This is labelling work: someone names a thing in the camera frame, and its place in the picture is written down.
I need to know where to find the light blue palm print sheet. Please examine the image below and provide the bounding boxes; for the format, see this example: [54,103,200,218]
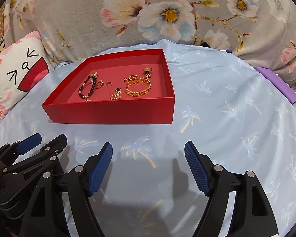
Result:
[0,38,296,237]

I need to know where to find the grey floral blanket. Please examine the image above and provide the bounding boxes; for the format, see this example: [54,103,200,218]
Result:
[4,0,296,89]

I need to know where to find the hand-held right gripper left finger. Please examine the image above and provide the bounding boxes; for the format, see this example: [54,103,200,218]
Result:
[20,142,113,237]

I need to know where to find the white cat face cushion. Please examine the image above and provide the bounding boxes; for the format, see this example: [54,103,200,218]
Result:
[0,30,55,115]

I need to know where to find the purple flat box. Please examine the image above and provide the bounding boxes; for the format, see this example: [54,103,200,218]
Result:
[255,66,296,104]

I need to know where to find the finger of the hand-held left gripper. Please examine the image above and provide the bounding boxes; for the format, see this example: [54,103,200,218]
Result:
[0,133,42,165]
[2,134,67,179]

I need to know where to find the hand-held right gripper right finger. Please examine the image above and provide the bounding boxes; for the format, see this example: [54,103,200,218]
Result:
[184,141,279,237]

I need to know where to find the red jewelry box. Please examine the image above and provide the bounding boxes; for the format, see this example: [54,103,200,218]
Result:
[41,49,175,124]

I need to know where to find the thick gold chain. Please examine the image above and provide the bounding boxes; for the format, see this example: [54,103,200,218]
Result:
[123,74,139,83]

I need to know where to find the dark beaded bracelet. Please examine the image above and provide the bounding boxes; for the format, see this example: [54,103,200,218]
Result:
[78,75,99,100]

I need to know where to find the gold chain with black clover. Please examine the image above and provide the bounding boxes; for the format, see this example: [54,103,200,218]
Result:
[110,87,125,101]

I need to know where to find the gold leaf bangle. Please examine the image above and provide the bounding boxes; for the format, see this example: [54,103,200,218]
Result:
[125,77,152,97]

